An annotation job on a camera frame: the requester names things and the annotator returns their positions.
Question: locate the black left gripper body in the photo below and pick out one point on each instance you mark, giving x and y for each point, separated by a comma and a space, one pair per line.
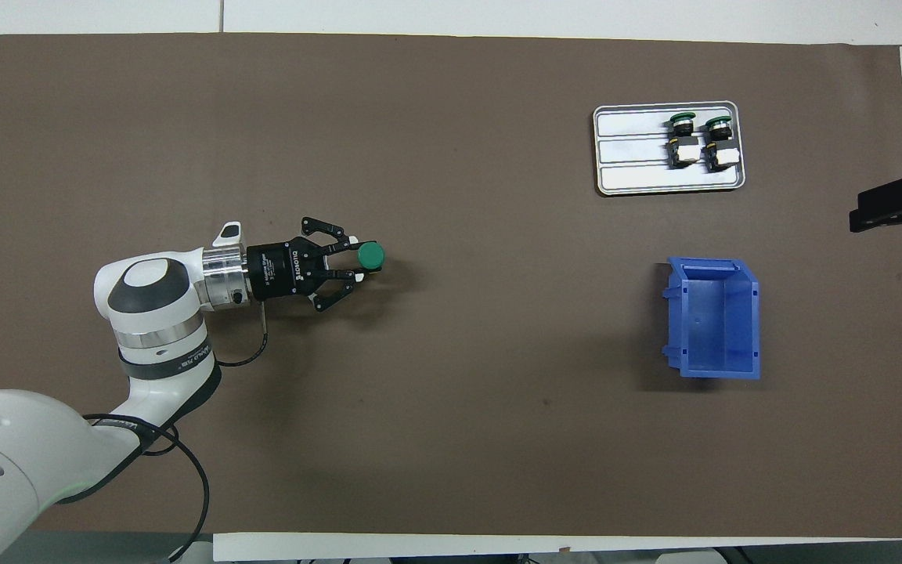
279, 270

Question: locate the green push button switch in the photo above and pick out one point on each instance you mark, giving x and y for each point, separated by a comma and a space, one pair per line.
683, 142
371, 256
719, 145

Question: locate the brown paper mat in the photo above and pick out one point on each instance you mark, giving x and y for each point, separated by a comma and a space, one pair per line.
498, 117

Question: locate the blue plastic bin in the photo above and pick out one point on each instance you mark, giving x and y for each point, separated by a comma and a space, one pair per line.
713, 329

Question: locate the grey metal tray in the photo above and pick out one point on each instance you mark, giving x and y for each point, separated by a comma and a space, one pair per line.
631, 157

